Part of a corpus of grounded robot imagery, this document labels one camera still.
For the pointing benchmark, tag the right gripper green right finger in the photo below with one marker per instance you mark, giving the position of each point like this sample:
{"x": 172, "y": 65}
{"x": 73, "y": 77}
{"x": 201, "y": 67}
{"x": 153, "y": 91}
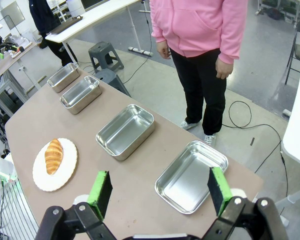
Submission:
{"x": 220, "y": 192}

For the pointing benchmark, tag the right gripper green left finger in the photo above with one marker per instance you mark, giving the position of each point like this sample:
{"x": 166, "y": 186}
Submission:
{"x": 100, "y": 192}

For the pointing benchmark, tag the person's left forearm pink sleeve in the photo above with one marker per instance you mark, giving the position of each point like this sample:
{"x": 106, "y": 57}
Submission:
{"x": 233, "y": 47}

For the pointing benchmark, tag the person's right forearm pink sleeve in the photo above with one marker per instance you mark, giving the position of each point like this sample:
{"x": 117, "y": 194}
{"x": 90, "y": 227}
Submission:
{"x": 158, "y": 32}

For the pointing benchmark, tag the steel rectangular container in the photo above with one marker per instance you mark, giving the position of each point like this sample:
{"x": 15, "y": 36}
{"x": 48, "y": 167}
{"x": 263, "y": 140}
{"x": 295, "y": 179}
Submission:
{"x": 62, "y": 75}
{"x": 125, "y": 132}
{"x": 185, "y": 180}
{"x": 80, "y": 93}

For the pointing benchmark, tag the person's left hand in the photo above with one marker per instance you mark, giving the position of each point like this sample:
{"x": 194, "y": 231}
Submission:
{"x": 224, "y": 70}

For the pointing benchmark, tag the person's right hand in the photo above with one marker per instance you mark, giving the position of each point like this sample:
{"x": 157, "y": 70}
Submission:
{"x": 164, "y": 50}

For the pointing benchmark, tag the wood-topped work desk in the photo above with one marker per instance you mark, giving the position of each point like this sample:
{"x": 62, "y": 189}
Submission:
{"x": 15, "y": 58}

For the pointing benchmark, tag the grey flat board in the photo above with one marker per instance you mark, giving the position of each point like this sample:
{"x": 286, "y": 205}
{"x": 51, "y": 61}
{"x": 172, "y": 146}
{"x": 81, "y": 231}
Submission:
{"x": 12, "y": 12}

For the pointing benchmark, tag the person's left grey sneaker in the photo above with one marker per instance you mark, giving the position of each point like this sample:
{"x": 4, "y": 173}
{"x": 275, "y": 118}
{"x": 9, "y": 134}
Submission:
{"x": 210, "y": 139}

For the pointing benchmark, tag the person's grey sneaker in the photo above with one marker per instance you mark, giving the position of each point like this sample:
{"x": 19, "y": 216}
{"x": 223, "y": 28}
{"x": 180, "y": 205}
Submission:
{"x": 188, "y": 124}
{"x": 210, "y": 139}

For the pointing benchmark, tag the golden croissant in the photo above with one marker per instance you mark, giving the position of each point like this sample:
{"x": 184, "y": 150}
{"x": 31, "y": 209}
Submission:
{"x": 53, "y": 157}

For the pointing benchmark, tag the person in dark clothes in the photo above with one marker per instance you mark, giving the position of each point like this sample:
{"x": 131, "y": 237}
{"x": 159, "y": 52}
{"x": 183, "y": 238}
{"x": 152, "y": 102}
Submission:
{"x": 43, "y": 15}

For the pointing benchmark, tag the black tape strip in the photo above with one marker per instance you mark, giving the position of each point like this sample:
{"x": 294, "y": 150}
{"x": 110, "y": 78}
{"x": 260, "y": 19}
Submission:
{"x": 252, "y": 141}

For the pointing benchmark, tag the white scalloped plate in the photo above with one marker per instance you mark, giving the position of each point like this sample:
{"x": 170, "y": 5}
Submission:
{"x": 42, "y": 175}

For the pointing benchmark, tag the dark brown tray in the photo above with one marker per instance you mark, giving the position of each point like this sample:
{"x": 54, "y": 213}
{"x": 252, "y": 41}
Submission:
{"x": 67, "y": 24}

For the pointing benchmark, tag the person's right grey sneaker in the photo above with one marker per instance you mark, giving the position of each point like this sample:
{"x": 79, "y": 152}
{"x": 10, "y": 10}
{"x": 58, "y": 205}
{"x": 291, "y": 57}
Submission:
{"x": 188, "y": 124}

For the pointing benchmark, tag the white cylinder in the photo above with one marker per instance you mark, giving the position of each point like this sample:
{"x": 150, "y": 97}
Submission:
{"x": 75, "y": 8}

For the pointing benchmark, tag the small white socket block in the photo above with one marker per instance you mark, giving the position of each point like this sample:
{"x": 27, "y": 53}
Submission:
{"x": 286, "y": 112}

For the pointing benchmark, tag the white table with T-foot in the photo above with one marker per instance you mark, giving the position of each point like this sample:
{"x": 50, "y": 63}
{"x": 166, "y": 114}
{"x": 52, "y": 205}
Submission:
{"x": 97, "y": 17}

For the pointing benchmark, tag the grey plastic stool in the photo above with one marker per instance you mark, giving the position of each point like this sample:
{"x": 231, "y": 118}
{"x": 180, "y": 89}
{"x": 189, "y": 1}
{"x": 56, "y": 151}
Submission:
{"x": 106, "y": 53}
{"x": 112, "y": 80}

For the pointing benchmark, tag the dark monitor screen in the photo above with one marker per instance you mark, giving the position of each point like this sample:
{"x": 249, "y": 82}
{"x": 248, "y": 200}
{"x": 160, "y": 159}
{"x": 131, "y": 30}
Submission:
{"x": 92, "y": 3}

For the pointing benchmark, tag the black folding chair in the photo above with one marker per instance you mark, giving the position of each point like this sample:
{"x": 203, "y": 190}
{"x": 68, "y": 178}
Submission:
{"x": 298, "y": 51}

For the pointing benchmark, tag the person in pink hoodie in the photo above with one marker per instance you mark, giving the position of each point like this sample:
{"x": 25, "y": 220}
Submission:
{"x": 197, "y": 25}

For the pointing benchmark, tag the background equipment rack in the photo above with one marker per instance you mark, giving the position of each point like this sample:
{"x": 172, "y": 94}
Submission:
{"x": 275, "y": 12}

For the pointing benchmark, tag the aluminium profile frame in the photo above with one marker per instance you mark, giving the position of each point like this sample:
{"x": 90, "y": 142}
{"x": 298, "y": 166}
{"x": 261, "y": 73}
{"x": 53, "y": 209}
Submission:
{"x": 12, "y": 86}

